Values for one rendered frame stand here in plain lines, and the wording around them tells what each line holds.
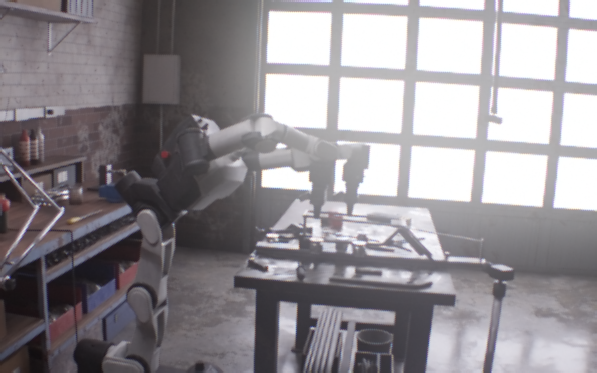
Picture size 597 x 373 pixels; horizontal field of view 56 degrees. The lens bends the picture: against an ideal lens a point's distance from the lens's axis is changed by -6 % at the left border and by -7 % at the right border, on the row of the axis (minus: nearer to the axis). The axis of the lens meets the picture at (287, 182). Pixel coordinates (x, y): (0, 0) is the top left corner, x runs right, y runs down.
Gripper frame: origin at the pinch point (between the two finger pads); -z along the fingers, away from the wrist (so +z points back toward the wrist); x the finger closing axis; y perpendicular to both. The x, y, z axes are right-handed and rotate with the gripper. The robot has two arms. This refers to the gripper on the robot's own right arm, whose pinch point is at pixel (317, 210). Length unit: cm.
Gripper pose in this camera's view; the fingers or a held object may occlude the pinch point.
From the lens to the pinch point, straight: 233.2
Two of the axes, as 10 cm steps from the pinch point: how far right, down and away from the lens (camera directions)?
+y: 9.8, 1.0, -1.7
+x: -1.8, 1.5, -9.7
